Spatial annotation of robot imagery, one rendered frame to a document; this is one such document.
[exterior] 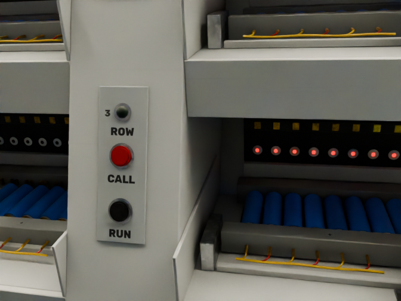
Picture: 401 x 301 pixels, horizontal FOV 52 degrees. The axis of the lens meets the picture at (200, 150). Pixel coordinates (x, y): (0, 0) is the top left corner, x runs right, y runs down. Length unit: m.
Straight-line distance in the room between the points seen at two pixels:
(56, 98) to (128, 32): 0.09
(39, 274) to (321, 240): 0.25
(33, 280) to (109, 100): 0.17
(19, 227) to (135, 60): 0.20
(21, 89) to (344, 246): 0.31
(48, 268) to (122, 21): 0.23
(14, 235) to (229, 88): 0.25
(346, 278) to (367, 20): 0.21
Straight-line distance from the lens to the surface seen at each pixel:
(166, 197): 0.32
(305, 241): 0.38
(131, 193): 0.32
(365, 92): 0.32
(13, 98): 0.39
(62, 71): 0.36
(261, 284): 0.36
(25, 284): 0.40
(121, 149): 0.32
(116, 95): 0.33
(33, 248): 0.43
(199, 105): 0.32
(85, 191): 0.34
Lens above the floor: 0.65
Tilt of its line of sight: 2 degrees down
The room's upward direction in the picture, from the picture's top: 2 degrees clockwise
